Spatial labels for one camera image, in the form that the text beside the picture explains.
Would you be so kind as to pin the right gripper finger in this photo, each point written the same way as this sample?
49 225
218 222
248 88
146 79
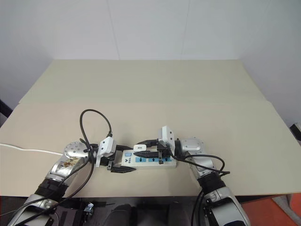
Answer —
150 142
147 154

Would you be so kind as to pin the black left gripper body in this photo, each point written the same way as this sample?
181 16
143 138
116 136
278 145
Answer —
109 161

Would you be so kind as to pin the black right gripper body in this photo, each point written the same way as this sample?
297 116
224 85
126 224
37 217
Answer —
163 151

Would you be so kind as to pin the white power strip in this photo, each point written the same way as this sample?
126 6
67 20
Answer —
150 163

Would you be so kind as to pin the white charger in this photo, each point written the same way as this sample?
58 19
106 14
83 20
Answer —
139 148

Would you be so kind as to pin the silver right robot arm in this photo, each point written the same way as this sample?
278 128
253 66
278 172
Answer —
200 162

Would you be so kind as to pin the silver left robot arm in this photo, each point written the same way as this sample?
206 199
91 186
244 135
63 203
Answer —
70 162

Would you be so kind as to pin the dark rounded shape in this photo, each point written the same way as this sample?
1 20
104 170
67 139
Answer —
124 215

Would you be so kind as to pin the small metal clip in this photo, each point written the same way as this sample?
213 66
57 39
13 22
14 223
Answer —
89 207

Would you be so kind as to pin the black object at room edge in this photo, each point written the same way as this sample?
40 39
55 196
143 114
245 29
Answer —
4 110
295 131

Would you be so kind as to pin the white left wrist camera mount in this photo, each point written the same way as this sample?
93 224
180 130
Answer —
107 146

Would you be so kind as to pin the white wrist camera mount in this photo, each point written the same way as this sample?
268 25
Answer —
107 146
167 134

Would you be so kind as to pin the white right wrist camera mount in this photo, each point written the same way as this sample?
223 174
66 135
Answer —
167 134

